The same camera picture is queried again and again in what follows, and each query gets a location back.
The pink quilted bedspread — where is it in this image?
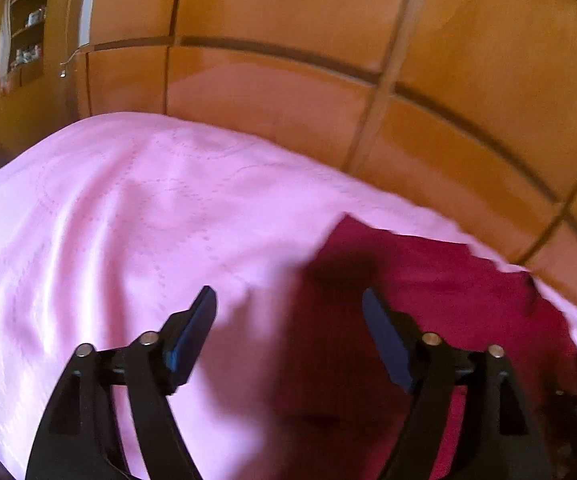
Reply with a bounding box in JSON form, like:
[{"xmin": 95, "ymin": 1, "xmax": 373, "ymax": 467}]
[{"xmin": 0, "ymin": 113, "xmax": 577, "ymax": 479}]

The wooden shelf with items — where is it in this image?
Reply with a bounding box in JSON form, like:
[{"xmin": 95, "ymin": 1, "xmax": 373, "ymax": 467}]
[{"xmin": 0, "ymin": 0, "xmax": 48, "ymax": 96}]

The dark red knit garment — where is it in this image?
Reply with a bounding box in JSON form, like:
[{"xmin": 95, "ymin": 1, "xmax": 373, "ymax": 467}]
[{"xmin": 272, "ymin": 217, "xmax": 577, "ymax": 479}]

